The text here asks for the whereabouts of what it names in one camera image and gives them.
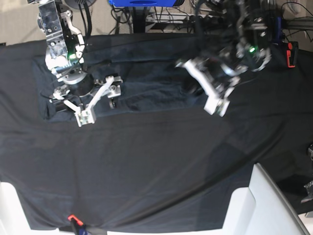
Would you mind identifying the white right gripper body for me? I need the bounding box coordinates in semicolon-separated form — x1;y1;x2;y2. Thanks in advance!
50;75;122;127

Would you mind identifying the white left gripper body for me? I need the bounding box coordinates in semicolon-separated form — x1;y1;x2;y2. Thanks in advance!
176;57;240;117

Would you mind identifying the dark blue-grey T-shirt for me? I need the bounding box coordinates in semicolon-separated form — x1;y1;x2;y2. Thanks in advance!
31;35;207;126

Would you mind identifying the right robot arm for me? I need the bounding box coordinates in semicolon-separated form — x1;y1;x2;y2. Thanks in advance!
28;0;123;127

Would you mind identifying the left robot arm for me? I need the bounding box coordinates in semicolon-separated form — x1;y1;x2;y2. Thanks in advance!
176;0;271;117

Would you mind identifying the black table cloth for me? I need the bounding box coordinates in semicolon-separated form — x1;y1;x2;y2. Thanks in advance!
0;35;313;233

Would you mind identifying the white power strip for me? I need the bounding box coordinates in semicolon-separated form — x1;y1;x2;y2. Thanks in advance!
146;12;192;24

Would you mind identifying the black table stand column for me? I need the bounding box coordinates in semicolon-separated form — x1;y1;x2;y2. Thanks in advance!
131;7;151;33

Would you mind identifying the red and black clamp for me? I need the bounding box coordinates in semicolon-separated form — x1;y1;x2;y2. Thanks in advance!
286;42;299;68

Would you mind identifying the blue box on stand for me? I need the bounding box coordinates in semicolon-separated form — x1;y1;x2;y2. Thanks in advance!
109;0;184;7

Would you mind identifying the round black floor grommet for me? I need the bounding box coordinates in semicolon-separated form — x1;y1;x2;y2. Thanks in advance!
65;0;96;9

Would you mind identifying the blue clamp at front edge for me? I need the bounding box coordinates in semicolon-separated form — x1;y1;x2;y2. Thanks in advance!
67;214;89;235

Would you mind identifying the white foam block right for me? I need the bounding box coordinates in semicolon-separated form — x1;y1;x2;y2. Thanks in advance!
222;164;310;235

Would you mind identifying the white foam block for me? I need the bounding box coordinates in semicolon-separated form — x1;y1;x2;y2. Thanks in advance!
222;164;310;235
0;181;61;235

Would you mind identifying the white foam block left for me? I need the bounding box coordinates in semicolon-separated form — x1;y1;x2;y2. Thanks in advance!
0;181;61;235

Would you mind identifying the blue clamp with black handle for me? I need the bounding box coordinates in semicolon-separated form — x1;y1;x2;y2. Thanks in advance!
272;17;283;44

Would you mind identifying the black metal bracket right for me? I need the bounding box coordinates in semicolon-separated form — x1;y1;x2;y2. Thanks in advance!
301;181;313;204

